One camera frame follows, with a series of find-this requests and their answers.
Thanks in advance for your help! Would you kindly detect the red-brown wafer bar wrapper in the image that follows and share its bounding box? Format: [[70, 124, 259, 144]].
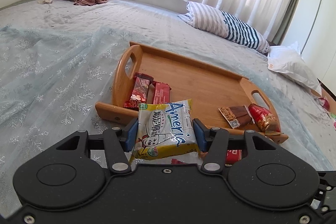
[[123, 72, 154, 110]]

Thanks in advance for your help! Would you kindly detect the red Biscoff biscuit pack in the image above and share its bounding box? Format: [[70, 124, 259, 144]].
[[226, 150, 242, 165]]

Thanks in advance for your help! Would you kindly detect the light blue snowflake cloth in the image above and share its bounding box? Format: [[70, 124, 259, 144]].
[[1, 26, 332, 216]]

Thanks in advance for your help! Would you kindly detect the small object near pillow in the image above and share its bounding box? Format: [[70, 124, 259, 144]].
[[38, 0, 53, 5]]

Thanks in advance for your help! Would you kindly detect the striped grey navy pillow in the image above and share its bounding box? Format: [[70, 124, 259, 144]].
[[178, 2, 270, 54]]

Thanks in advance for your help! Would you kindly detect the white pillow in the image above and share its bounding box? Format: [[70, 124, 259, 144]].
[[268, 42, 322, 96]]

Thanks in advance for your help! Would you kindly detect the red chocolate bar wrapper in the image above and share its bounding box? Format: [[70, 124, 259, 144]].
[[153, 81, 171, 105]]

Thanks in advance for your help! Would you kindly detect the red gold peanut packet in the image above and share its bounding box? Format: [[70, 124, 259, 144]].
[[248, 103, 281, 135]]

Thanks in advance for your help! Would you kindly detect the yellow white snack packet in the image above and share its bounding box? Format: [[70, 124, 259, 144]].
[[130, 99, 201, 166]]

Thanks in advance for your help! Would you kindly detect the brown almond chocolate bar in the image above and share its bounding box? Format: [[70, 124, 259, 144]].
[[219, 105, 255, 129]]

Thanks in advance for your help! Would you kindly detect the wooden bamboo serving tray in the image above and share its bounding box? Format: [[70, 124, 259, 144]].
[[95, 42, 277, 135]]

